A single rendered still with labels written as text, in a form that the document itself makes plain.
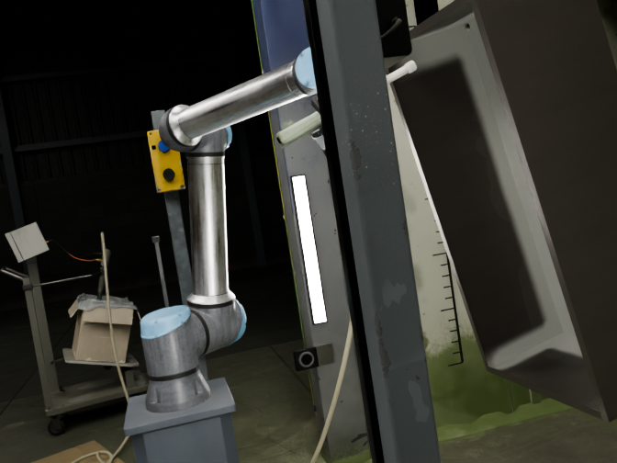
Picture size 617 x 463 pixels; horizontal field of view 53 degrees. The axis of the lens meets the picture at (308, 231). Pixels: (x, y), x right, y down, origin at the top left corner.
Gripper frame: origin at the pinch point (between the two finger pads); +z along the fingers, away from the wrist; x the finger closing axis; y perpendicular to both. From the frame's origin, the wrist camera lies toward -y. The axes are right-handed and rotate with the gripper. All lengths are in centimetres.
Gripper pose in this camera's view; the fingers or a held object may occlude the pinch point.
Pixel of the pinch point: (319, 129)
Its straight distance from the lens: 184.0
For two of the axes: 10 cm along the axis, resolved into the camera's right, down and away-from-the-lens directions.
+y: 5.0, 8.5, 1.8
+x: 8.1, -5.3, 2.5
